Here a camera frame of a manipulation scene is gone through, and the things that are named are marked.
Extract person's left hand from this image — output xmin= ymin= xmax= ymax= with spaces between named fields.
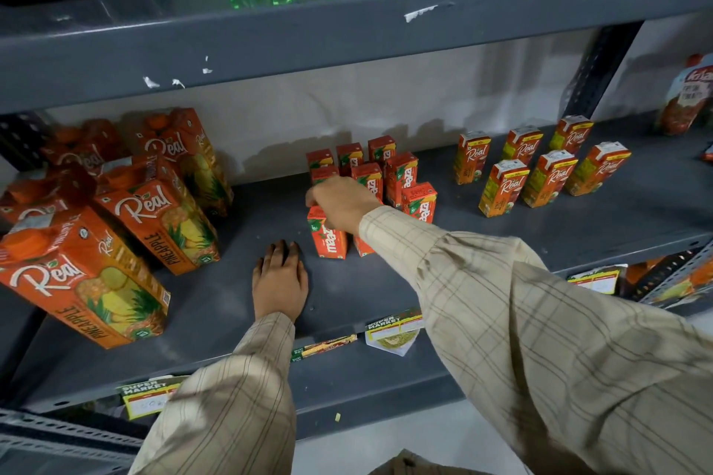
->
xmin=252 ymin=240 xmax=309 ymax=323

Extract person's right hand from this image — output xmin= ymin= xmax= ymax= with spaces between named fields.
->
xmin=305 ymin=176 xmax=385 ymax=236

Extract small red juice carton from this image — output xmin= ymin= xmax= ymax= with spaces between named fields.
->
xmin=307 ymin=206 xmax=349 ymax=260

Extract person's right forearm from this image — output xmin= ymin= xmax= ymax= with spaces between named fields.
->
xmin=356 ymin=206 xmax=713 ymax=475

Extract person's left forearm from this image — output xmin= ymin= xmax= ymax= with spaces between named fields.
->
xmin=128 ymin=312 xmax=297 ymax=475

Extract cluster of red mango cartons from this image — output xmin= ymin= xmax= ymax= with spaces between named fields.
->
xmin=306 ymin=135 xmax=439 ymax=258

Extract narrow colourful shelf label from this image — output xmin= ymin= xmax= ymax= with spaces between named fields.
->
xmin=290 ymin=334 xmax=359 ymax=363

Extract yellow shelf price label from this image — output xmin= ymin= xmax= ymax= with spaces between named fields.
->
xmin=119 ymin=376 xmax=188 ymax=421
xmin=365 ymin=308 xmax=425 ymax=357
xmin=567 ymin=265 xmax=628 ymax=295

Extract group of large pineapple cartons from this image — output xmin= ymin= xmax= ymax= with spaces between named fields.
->
xmin=0 ymin=107 xmax=235 ymax=351

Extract grey metal shelf rack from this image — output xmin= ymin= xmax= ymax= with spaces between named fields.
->
xmin=0 ymin=0 xmax=713 ymax=475

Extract rows of small orange cartons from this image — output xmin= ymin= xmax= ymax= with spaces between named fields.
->
xmin=453 ymin=114 xmax=632 ymax=218

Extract person's beige checked garment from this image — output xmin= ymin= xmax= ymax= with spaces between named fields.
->
xmin=369 ymin=449 xmax=492 ymax=475

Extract orange cartons on lower shelf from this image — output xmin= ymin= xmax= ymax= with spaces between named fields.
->
xmin=624 ymin=256 xmax=713 ymax=307

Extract red and white sauce pouch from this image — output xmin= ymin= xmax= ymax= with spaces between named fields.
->
xmin=660 ymin=53 xmax=713 ymax=136

